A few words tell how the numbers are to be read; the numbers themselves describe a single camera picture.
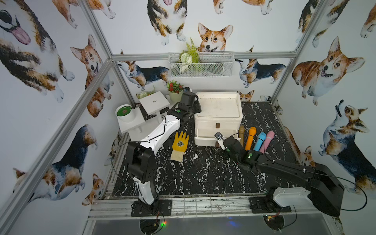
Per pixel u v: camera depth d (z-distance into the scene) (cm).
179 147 95
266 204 66
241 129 101
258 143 95
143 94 106
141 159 46
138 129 97
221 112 85
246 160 59
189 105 65
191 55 81
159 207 73
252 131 101
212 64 93
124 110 86
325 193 41
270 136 98
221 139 71
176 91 95
